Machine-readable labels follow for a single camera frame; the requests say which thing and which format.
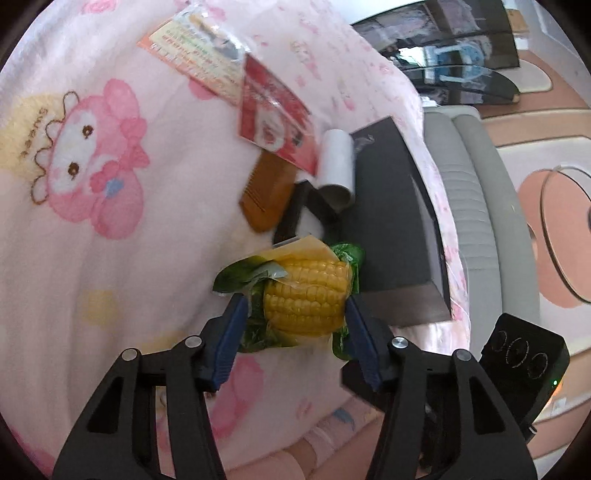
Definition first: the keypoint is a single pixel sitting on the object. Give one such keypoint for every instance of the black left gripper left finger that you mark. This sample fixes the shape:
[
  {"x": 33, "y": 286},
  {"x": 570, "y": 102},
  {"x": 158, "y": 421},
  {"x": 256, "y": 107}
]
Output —
[{"x": 115, "y": 436}]

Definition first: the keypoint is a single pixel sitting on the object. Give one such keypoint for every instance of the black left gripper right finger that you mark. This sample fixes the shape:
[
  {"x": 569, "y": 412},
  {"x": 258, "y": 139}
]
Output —
[{"x": 442, "y": 413}]

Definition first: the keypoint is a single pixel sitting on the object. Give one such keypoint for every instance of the green yellow corn package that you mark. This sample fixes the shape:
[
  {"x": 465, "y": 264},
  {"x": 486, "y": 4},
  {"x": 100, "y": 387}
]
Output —
[{"x": 297, "y": 294}]

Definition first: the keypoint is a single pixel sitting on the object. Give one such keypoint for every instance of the grey padded headboard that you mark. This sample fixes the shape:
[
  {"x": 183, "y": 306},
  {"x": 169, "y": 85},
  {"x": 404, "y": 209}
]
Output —
[{"x": 494, "y": 241}]

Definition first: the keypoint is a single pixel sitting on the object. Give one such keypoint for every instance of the black cardboard storage box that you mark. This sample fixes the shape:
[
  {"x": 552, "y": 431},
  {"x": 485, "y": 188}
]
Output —
[{"x": 403, "y": 279}]

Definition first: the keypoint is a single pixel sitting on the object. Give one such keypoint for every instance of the pink cartoon print bedspread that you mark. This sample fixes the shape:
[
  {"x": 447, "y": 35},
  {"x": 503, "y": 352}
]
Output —
[{"x": 120, "y": 180}]

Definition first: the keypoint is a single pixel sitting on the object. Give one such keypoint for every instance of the white paper roll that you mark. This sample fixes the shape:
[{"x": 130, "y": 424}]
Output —
[{"x": 336, "y": 169}]

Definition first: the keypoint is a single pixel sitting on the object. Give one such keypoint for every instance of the brown wooden comb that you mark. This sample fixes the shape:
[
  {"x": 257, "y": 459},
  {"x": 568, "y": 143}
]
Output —
[{"x": 267, "y": 192}]

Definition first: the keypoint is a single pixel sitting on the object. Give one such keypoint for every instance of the dark glass display cabinet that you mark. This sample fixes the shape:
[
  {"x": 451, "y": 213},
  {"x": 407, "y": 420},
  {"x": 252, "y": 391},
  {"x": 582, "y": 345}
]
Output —
[{"x": 454, "y": 52}]

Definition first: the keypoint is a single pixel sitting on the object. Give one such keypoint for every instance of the red snack packet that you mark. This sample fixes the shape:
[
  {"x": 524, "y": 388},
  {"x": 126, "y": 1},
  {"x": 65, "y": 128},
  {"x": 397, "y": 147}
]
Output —
[{"x": 275, "y": 119}]

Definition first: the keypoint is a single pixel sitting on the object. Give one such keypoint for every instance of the yellow orange printed card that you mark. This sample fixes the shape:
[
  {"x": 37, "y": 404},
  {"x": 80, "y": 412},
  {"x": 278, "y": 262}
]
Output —
[{"x": 197, "y": 42}]

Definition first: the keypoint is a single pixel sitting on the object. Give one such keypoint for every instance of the small black picture frame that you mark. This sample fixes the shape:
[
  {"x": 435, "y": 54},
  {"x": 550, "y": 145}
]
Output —
[{"x": 308, "y": 213}]

